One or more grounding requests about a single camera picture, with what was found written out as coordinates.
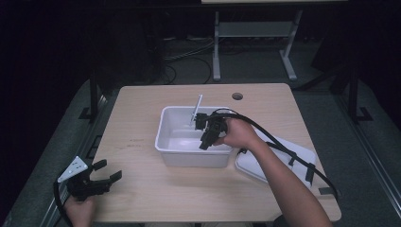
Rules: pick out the person's left hand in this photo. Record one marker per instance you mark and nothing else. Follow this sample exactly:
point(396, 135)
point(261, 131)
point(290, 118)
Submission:
point(80, 213)

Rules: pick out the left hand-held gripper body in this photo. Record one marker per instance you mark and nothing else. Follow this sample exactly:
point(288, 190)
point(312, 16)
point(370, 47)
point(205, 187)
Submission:
point(85, 187)

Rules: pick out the grey metal stand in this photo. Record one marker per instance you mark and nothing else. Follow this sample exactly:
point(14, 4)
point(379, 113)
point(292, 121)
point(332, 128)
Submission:
point(253, 29)

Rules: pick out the aluminium frame rail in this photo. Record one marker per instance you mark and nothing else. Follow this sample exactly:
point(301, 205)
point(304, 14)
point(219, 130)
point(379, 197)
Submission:
point(78, 151)
point(372, 151)

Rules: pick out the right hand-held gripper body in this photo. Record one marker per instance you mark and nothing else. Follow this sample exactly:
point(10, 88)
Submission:
point(216, 124)

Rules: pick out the white plastic storage box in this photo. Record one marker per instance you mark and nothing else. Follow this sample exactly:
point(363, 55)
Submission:
point(179, 142)

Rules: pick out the person's right hand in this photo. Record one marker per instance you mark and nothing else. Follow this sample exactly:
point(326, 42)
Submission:
point(239, 134)

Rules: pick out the black metal post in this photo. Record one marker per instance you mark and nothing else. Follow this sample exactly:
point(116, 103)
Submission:
point(353, 94)
point(93, 94)

